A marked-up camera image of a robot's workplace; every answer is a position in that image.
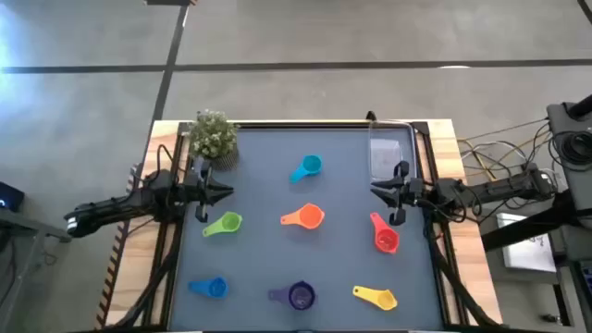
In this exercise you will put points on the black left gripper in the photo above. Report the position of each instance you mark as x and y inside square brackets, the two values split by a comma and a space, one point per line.
[199, 192]

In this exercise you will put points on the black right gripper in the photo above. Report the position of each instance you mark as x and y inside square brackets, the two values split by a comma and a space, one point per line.
[411, 192]

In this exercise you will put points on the green measuring cup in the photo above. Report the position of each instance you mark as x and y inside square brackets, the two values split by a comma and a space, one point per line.
[230, 222]

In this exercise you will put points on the red measuring cup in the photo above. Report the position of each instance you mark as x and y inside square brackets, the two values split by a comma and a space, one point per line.
[386, 238]

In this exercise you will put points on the teal measuring cup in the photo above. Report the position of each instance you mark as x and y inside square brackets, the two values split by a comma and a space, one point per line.
[312, 164]

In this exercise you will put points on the orange measuring cup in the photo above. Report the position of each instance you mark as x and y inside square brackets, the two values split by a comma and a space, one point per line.
[311, 216]

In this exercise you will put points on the yellow measuring cup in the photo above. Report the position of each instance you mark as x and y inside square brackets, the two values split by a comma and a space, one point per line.
[385, 299]

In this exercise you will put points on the purple measuring cup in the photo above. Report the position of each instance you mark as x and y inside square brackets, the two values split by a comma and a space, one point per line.
[301, 296]

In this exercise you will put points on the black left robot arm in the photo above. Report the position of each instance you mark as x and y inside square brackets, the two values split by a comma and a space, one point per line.
[115, 208]

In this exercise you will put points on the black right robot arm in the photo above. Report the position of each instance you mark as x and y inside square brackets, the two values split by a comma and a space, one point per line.
[499, 187]

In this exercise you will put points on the clear plastic basket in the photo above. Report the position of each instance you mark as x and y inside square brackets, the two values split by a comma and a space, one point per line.
[386, 152]

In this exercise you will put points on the blue measuring cup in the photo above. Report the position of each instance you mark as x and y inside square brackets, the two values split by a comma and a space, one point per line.
[216, 287]

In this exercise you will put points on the ribbed plant pot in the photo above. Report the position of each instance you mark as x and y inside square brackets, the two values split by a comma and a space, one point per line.
[229, 161]

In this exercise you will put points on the green artificial plant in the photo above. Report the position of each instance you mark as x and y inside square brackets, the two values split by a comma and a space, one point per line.
[213, 134]

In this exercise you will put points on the black clamp on table edge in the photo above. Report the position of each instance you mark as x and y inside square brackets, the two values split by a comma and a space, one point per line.
[370, 115]

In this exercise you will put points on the grey table mat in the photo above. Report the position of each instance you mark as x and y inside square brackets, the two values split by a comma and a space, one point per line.
[277, 259]

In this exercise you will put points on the black yellow striped tape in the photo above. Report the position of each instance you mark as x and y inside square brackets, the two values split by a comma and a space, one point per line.
[113, 273]

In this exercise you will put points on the black beam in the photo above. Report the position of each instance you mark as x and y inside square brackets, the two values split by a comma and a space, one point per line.
[522, 231]

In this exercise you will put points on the white sheet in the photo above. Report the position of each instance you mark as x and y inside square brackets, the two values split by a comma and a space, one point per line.
[527, 256]

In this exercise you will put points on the grey equipment stand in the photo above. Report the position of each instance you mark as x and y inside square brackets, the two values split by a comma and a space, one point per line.
[562, 115]

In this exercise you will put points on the grey desk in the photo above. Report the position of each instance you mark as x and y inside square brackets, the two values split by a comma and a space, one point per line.
[28, 226]

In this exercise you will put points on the dark device with blue light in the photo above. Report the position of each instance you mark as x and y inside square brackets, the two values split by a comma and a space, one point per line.
[9, 196]

